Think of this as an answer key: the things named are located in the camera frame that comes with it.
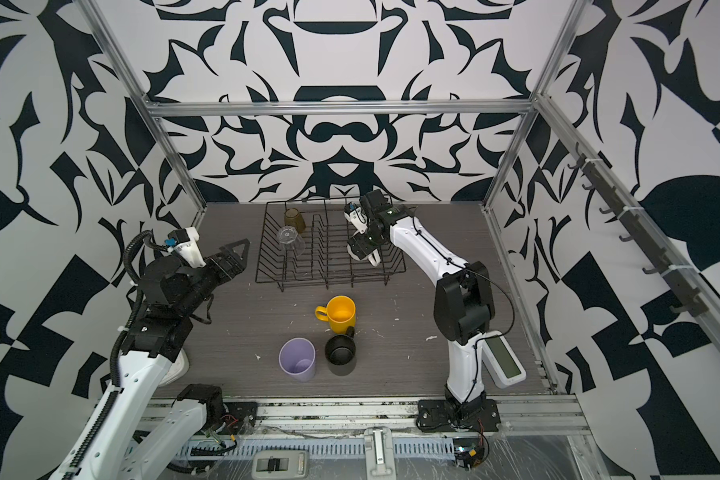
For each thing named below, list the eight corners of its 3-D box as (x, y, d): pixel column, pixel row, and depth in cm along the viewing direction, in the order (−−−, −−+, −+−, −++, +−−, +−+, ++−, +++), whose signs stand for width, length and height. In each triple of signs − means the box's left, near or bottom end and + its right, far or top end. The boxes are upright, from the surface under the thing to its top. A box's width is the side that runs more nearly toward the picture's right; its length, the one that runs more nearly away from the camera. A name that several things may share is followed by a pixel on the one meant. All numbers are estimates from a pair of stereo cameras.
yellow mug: (319, 321, 92) (315, 307, 84) (336, 302, 96) (335, 287, 89) (343, 341, 88) (342, 328, 81) (360, 320, 92) (361, 305, 85)
